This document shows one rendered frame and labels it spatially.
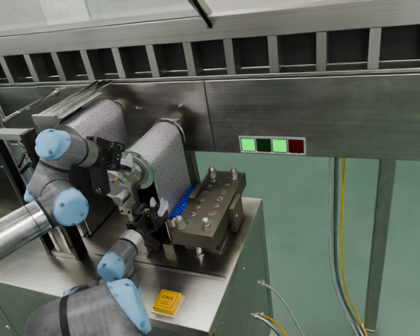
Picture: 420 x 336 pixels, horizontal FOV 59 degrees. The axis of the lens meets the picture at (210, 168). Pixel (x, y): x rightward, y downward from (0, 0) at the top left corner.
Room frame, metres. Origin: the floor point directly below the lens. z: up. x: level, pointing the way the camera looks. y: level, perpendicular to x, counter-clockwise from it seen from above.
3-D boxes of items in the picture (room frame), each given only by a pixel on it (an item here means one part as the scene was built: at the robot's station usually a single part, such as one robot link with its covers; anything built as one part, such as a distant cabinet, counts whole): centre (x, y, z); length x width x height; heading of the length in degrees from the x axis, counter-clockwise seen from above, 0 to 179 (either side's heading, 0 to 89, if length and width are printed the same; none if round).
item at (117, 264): (0.82, 0.31, 1.11); 0.11 x 0.08 x 0.09; 155
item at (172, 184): (1.18, 0.14, 1.11); 0.23 x 0.01 x 0.18; 155
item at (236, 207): (1.13, -0.07, 0.97); 0.10 x 0.03 x 0.11; 155
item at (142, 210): (0.96, 0.24, 1.12); 0.12 x 0.08 x 0.09; 155
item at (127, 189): (1.07, 0.30, 1.05); 0.06 x 0.05 x 0.31; 155
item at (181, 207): (1.17, 0.12, 1.03); 0.21 x 0.04 x 0.03; 155
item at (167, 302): (0.81, 0.21, 0.91); 0.07 x 0.07 x 0.02; 65
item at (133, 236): (0.89, 0.28, 1.11); 0.08 x 0.05 x 0.08; 65
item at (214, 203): (1.16, 0.02, 1.00); 0.40 x 0.16 x 0.06; 155
